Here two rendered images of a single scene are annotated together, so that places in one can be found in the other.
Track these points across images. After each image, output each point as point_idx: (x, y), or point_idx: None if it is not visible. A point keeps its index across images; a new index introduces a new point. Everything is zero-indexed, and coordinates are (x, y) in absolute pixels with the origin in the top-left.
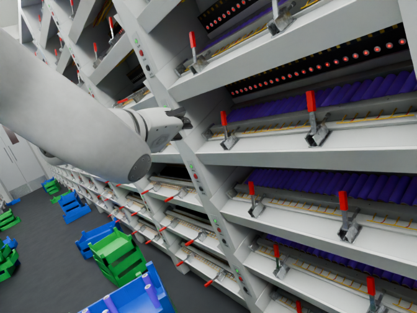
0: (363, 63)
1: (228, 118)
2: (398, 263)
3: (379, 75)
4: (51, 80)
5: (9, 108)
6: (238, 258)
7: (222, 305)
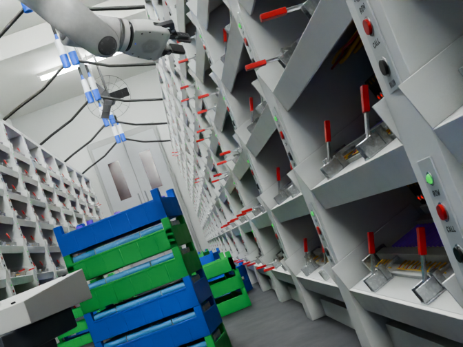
0: None
1: None
2: (265, 113)
3: None
4: None
5: (38, 3)
6: (265, 201)
7: (293, 312)
